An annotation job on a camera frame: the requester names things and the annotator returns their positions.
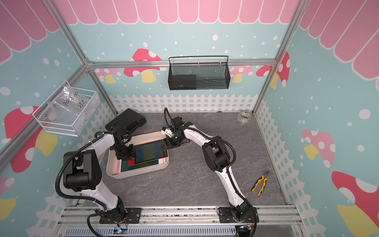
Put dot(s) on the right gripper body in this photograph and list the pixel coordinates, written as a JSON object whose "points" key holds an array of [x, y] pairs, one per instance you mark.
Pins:
{"points": [[175, 141]]}

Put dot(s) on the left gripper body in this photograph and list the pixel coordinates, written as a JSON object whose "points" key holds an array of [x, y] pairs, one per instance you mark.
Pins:
{"points": [[123, 151]]}

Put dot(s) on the red writing tablet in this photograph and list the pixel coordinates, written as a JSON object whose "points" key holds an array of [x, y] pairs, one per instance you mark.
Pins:
{"points": [[148, 152]]}

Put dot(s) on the cream plastic storage box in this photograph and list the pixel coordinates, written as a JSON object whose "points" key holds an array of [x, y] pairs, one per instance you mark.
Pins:
{"points": [[136, 140]]}

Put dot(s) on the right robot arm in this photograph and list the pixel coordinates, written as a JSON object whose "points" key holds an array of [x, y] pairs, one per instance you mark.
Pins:
{"points": [[219, 156]]}

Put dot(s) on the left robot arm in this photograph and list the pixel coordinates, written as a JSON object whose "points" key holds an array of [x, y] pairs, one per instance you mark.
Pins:
{"points": [[81, 177]]}

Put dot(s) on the pink writing tablet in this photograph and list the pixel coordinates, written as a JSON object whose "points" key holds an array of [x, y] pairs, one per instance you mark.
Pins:
{"points": [[130, 168]]}

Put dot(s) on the black box in basket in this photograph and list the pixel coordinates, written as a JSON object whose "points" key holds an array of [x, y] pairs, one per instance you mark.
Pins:
{"points": [[182, 82]]}

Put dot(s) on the black case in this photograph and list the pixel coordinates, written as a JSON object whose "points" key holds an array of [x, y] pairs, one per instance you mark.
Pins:
{"points": [[128, 119]]}

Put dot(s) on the clear tape roll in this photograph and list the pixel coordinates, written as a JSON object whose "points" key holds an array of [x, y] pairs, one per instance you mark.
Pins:
{"points": [[245, 116]]}

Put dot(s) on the clear plastic bag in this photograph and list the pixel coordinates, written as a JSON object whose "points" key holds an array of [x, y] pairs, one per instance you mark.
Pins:
{"points": [[66, 107]]}

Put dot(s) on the yellow black pliers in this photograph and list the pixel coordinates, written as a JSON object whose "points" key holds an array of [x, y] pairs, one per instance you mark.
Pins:
{"points": [[262, 180]]}

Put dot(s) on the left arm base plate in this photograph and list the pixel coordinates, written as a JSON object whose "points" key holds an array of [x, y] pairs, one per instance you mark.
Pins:
{"points": [[125, 216]]}

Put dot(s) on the black mesh wall basket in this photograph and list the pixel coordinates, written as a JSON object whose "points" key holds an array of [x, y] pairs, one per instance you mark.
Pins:
{"points": [[212, 72]]}

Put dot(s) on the white wire wall basket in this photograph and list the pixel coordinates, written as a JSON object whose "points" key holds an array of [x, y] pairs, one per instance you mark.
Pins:
{"points": [[78, 125]]}

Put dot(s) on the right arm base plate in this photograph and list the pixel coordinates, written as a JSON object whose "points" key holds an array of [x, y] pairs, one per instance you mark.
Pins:
{"points": [[231, 215]]}

